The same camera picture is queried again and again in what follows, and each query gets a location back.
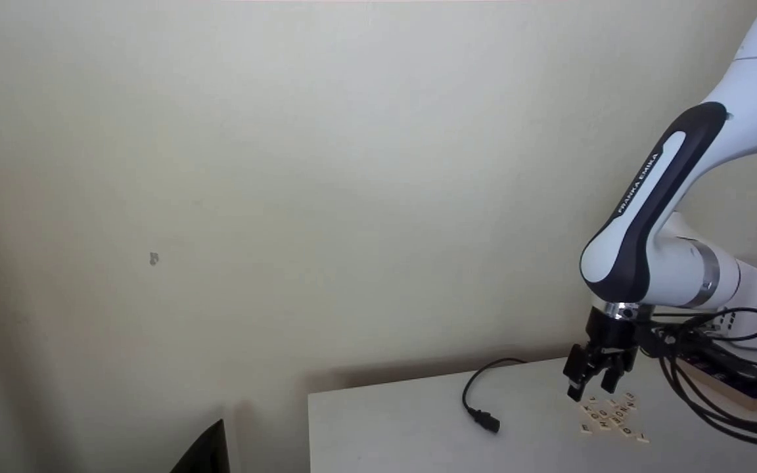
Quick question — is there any dark chair corner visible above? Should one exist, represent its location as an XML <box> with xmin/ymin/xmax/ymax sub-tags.
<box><xmin>168</xmin><ymin>418</ymin><xmax>228</xmax><ymax>473</ymax></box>

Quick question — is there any black power cable with plug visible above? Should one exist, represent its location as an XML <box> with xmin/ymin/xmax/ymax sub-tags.
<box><xmin>459</xmin><ymin>355</ymin><xmax>528</xmax><ymax>437</ymax></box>

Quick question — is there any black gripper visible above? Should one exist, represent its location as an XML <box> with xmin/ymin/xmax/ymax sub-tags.
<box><xmin>566</xmin><ymin>309</ymin><xmax>642</xmax><ymax>405</ymax></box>

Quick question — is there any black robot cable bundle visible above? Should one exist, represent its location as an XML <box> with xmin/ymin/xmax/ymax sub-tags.
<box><xmin>634</xmin><ymin>304</ymin><xmax>757</xmax><ymax>449</ymax></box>

